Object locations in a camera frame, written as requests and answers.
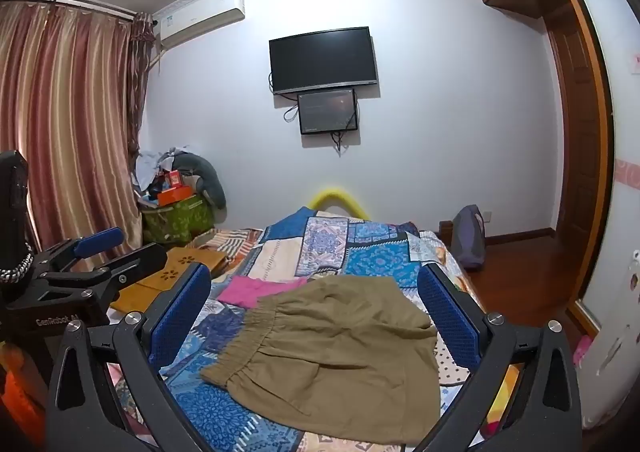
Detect black wall television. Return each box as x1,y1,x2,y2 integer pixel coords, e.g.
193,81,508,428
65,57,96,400
269,26,379,96

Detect small black monitor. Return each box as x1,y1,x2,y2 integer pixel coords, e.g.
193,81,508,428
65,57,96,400
297,88,359,135

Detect orange yellow fleece blanket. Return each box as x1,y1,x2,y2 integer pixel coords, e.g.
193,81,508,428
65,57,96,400
477,362,526,435

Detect white air conditioner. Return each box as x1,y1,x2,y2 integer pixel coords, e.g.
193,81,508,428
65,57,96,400
152,0,247,49

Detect white sliding door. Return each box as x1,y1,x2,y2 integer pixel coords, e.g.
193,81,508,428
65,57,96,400
557,0,640,433

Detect wooden folding table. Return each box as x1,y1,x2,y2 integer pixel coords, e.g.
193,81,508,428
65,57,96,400
110,246,233,315

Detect green storage box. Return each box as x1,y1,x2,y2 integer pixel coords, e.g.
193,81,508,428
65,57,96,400
141,197,216,245

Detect pale blue clothes pile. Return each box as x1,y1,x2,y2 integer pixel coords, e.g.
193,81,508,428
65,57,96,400
131,145,191,198

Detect striped red curtain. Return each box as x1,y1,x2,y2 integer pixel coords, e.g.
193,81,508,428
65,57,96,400
0,0,156,258

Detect yellow foam tube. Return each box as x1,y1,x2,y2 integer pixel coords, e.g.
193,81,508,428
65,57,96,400
307,188,371,220

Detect curtain rail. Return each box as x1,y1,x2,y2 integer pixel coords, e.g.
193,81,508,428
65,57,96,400
0,0,138,19

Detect orange box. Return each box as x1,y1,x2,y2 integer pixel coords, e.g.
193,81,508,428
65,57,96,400
156,185,193,207

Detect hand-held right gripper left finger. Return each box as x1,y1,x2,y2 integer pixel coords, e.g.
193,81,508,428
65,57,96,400
45,262,213,452

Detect khaki pants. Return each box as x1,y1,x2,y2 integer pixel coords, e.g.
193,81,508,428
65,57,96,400
200,276,442,447

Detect patchwork printed blanket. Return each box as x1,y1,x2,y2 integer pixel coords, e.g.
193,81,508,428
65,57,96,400
107,206,506,452

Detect wooden door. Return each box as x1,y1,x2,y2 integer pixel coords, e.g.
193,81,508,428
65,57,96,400
542,2,608,328

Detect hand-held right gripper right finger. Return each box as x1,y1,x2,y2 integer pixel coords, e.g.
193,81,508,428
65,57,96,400
410,262,583,452

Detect pink plastic item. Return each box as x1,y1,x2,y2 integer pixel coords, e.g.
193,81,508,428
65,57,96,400
572,335,593,366

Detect pink cloth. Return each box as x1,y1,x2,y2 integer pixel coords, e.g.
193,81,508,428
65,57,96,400
217,276,313,309

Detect grey purple backpack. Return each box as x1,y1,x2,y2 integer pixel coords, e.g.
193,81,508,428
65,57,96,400
451,205,487,269

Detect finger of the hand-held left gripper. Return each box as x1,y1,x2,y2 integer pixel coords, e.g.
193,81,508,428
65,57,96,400
31,227,126,278
39,243,169,305

